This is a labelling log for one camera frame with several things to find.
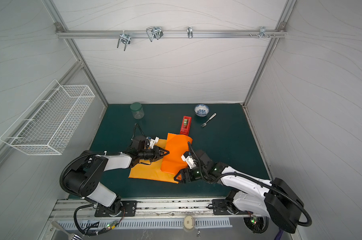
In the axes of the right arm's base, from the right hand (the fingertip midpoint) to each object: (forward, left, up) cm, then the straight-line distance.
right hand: (181, 173), depth 77 cm
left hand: (+12, +8, -1) cm, 15 cm away
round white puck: (-21, -5, +3) cm, 22 cm away
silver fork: (+41, -14, -9) cm, 44 cm away
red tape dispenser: (+33, 0, -3) cm, 33 cm away
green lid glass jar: (+44, +35, 0) cm, 56 cm away
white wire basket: (+11, +62, +25) cm, 68 cm away
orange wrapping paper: (+2, +8, +2) cm, 9 cm away
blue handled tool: (-22, -47, -9) cm, 52 cm away
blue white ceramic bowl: (+52, -12, -6) cm, 54 cm away
